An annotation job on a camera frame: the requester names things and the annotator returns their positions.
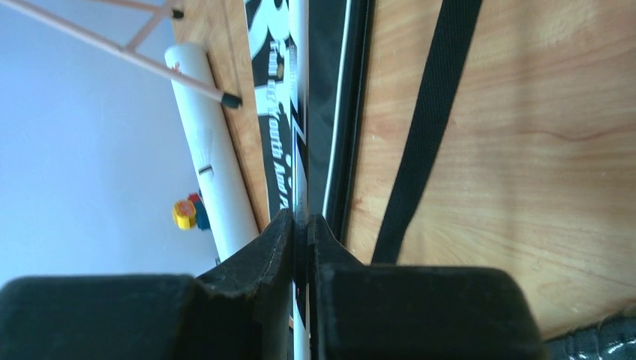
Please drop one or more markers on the pink music stand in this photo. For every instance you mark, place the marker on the pink music stand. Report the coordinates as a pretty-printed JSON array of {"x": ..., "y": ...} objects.
[{"x": 128, "y": 52}]

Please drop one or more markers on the yellow blue toy block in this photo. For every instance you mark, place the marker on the yellow blue toy block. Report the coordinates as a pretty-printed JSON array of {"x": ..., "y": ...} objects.
[{"x": 191, "y": 212}]

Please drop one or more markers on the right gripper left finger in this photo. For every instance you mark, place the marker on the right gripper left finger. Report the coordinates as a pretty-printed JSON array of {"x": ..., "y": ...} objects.
[{"x": 240, "y": 309}]

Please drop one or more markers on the white shuttlecock tube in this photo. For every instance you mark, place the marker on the white shuttlecock tube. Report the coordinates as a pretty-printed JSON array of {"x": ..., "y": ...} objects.
[{"x": 217, "y": 171}]

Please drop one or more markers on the black sport racket bag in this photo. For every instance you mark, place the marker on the black sport racket bag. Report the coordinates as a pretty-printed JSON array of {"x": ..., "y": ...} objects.
[{"x": 339, "y": 43}]

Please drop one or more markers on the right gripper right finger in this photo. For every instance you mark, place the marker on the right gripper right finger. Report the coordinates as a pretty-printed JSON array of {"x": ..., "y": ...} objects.
[{"x": 360, "y": 311}]

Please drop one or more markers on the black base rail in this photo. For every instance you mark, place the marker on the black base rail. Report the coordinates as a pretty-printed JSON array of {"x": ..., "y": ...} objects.
[{"x": 610, "y": 338}]

